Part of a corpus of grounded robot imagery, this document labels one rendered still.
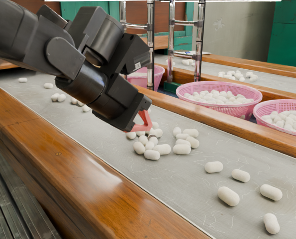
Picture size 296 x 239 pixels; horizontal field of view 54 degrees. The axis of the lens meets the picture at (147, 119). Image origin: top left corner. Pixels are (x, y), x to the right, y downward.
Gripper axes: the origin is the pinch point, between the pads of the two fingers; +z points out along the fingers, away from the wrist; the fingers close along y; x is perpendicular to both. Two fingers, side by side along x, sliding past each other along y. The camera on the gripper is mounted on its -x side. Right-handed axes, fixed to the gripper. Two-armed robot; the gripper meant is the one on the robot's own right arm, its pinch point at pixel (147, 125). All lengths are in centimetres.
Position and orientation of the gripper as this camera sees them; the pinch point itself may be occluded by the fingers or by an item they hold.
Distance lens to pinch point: 55.3
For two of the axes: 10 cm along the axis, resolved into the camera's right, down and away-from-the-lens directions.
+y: -6.5, -2.8, 7.1
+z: 5.8, 4.2, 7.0
